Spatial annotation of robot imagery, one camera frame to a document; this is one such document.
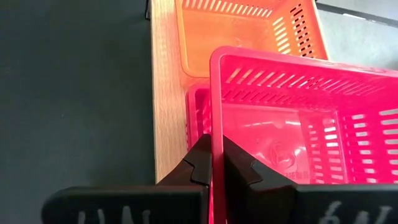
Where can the black table mat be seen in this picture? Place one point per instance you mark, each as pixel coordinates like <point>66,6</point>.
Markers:
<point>62,93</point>

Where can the wooden shelf board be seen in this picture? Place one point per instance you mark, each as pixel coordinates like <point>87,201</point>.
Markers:
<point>168,93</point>

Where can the red plastic slotted basket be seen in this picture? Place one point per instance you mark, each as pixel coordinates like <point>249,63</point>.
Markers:
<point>280,130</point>
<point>199,115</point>

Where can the orange plastic slotted basket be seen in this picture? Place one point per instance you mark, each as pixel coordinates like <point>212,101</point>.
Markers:
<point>217,40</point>

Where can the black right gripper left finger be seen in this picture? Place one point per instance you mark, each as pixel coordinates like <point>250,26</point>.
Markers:
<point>192,174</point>

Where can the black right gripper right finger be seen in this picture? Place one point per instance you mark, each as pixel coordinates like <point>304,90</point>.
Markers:
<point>245,186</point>

